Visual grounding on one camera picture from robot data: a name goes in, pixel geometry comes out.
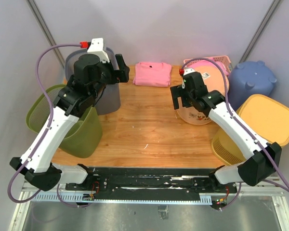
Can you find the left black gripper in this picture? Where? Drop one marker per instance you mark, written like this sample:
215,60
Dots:
117,75

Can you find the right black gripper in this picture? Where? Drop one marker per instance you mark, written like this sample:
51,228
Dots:
177,91

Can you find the grey mesh waste basket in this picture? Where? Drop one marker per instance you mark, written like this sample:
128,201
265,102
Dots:
110,100

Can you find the orange plastic bucket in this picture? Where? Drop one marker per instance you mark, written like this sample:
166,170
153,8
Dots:
213,79

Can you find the blue plastic bucket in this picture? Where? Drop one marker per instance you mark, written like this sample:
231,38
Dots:
249,78

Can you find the green mesh waste basket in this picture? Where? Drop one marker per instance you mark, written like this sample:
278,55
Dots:
81,140

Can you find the yellow slotted plastic basket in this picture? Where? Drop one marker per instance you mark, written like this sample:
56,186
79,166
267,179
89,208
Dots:
267,117

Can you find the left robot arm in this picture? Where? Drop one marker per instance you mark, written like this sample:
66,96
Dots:
90,77

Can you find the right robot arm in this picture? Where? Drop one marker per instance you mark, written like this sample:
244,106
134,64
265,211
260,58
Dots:
261,156

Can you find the pink folded t-shirt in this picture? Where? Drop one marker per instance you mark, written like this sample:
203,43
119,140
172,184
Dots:
152,74

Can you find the pink folded cloth in basket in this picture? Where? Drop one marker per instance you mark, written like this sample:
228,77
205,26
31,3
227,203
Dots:
207,63

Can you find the pink plastic storage basket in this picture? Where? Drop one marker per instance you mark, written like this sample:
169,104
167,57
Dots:
222,59

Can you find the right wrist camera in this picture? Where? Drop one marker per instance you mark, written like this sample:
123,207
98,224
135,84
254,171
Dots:
187,71

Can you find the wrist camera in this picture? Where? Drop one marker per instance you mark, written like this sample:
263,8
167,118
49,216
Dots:
97,48
187,71

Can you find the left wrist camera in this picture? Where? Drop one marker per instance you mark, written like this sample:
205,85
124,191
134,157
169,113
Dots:
97,48

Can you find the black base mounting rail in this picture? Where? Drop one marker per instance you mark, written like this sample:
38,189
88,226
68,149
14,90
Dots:
145,185

